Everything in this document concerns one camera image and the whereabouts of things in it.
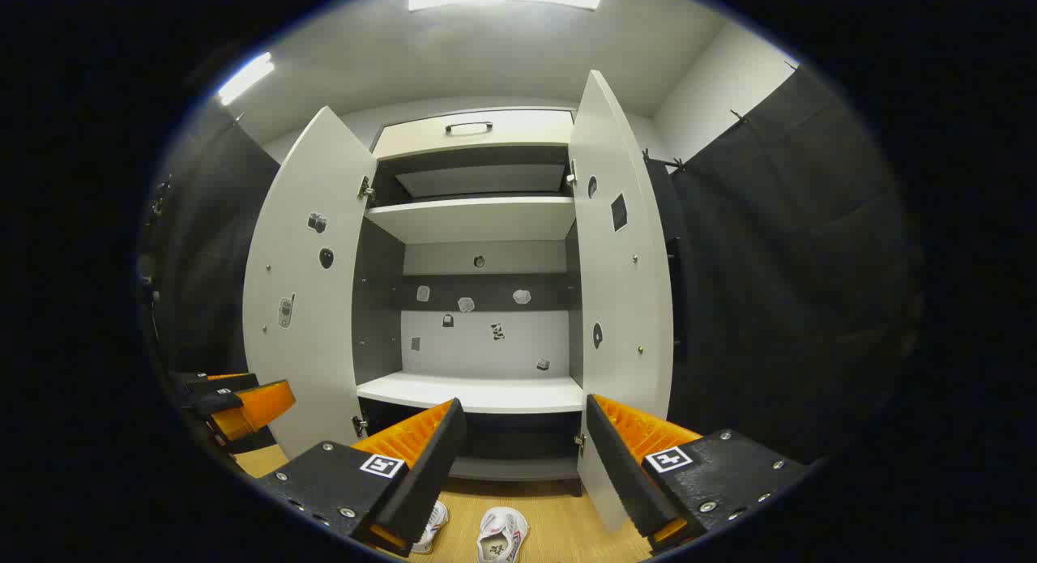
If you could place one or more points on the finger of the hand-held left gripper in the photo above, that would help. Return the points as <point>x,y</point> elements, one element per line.
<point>219,381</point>
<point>259,405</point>

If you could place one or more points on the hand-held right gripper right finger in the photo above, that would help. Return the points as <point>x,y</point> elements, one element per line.
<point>624,474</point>

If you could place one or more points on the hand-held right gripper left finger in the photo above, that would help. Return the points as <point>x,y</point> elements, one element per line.
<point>421,474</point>

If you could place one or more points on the white canvas shoe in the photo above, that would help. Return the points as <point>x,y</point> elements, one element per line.
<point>433,526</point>
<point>502,531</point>

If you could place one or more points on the white cabinet door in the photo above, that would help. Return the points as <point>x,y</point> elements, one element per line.
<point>624,296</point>
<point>308,352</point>

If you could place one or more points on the white cabinet drawer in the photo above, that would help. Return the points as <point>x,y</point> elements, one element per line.
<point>527,132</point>

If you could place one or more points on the black backdrop cloth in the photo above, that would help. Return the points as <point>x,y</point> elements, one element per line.
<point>794,263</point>

